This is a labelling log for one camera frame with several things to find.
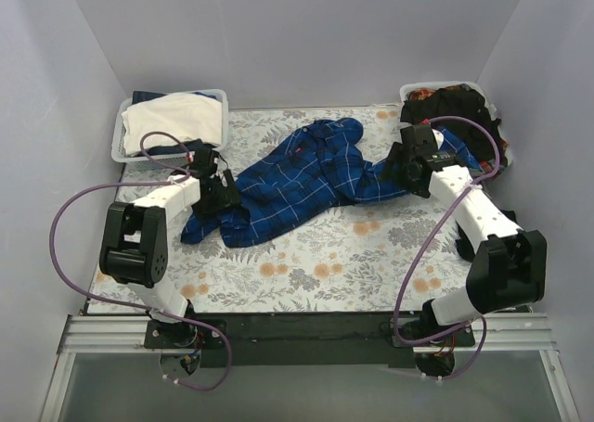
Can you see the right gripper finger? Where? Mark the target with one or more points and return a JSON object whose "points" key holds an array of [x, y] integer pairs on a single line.
{"points": [[394, 155], [387, 172]]}

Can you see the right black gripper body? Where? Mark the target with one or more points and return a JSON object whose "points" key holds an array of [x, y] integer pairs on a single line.
{"points": [[399, 160]]}

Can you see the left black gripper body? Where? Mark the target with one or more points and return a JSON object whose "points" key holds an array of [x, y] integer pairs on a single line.
{"points": [[225, 192]]}

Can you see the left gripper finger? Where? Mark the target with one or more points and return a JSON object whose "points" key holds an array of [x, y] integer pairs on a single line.
{"points": [[215, 206], [232, 194]]}

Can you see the blue plaid long sleeve shirt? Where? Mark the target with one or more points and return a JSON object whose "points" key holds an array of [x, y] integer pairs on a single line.
{"points": [[316, 168]]}

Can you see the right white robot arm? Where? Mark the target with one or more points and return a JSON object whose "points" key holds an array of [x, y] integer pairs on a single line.
{"points": [[509, 264]]}

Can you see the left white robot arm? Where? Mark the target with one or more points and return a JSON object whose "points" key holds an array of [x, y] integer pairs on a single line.
{"points": [[134, 249]]}

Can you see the right white plastic basket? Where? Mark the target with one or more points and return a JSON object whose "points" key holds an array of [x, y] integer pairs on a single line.
{"points": [[413, 90]]}

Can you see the white plastic basket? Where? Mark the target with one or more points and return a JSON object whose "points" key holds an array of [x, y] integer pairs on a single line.
{"points": [[173, 155], [413, 90]]}

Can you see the black crumpled shirt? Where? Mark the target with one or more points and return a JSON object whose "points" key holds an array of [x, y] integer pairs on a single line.
{"points": [[464, 111]]}

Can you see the floral patterned table mat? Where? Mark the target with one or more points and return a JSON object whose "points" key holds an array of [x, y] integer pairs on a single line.
{"points": [[346, 259]]}

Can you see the folded white shirt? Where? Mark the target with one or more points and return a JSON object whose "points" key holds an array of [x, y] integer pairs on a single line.
{"points": [[186, 116]]}

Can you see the folded black shirt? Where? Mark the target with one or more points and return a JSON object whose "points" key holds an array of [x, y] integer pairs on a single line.
{"points": [[463, 245]]}

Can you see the left white plastic basket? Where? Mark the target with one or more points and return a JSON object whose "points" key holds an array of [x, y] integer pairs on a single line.
{"points": [[173, 155]]}

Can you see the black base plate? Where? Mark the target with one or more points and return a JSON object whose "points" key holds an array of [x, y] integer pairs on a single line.
{"points": [[272, 339]]}

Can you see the aluminium frame rail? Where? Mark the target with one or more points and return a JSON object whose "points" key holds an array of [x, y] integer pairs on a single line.
{"points": [[506, 332]]}

